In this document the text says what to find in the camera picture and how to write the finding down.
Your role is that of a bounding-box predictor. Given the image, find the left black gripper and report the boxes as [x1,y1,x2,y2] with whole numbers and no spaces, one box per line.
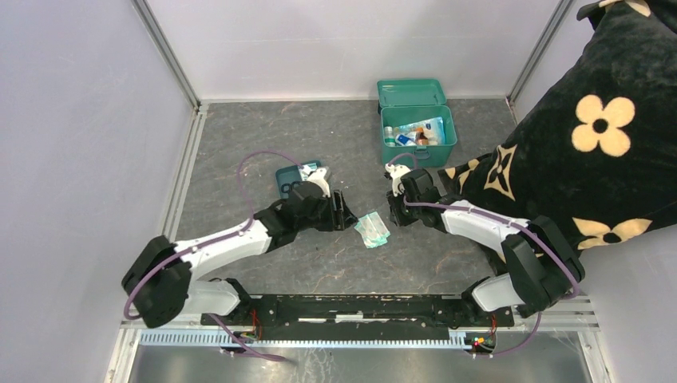
[296,188,358,231]

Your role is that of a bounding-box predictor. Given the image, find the black handled scissors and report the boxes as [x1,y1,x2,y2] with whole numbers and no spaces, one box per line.
[280,181,300,198]

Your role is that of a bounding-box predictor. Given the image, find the teal plastic tray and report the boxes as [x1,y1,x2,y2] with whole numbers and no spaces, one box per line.
[275,160,322,199]

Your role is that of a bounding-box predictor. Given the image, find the brown medicine bottle orange cap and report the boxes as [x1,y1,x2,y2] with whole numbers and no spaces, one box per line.
[416,128,429,146]

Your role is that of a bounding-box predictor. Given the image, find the white blue ointment tube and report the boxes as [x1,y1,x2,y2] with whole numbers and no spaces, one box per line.
[394,132,418,146]

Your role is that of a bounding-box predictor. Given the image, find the white pill bottle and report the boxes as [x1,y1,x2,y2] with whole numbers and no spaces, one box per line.
[383,126,397,147]

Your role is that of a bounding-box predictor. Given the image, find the blue cotton swab packet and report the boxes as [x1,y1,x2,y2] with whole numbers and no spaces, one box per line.
[395,116,446,146]

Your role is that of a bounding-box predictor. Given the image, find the teal bandage strips stack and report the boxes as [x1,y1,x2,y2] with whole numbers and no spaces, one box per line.
[354,211,390,249]

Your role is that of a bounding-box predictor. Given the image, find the green medicine kit box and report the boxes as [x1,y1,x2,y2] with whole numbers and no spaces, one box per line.
[377,78,457,168]

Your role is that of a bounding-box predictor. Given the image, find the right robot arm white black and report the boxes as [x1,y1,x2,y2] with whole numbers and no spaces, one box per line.
[385,164,585,326]

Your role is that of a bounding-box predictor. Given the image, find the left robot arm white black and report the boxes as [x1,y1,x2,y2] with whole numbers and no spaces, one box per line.
[121,181,358,329]

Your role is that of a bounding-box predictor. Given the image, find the black floral cloth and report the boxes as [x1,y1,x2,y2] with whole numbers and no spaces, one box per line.
[438,1,676,252]

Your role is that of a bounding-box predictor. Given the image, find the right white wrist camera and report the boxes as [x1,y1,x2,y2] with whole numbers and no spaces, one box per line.
[384,164,412,197]

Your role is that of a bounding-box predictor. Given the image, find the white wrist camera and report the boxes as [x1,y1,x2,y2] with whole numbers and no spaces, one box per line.
[384,164,412,197]
[301,167,331,197]

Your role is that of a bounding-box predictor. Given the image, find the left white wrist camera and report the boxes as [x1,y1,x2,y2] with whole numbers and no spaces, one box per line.
[301,167,331,197]

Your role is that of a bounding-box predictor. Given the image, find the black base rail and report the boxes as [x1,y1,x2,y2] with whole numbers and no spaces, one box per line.
[221,294,515,342]

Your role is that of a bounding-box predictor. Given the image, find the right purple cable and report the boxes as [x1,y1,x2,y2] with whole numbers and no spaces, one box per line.
[385,153,583,356]

